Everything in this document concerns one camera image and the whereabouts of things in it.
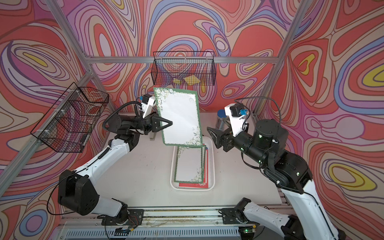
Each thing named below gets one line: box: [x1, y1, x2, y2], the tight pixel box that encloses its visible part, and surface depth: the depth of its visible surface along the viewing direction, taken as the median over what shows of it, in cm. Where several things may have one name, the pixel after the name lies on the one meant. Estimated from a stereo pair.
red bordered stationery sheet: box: [178, 143, 210, 189], surface depth 86 cm
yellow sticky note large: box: [183, 75, 201, 86], surface depth 92 cm
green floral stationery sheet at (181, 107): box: [153, 87, 203, 148], surface depth 55 cm
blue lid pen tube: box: [216, 109, 227, 130], surface depth 98 cm
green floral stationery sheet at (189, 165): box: [174, 146, 204, 184], surface depth 92 cm
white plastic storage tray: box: [170, 136, 216, 191], surface depth 84 cm
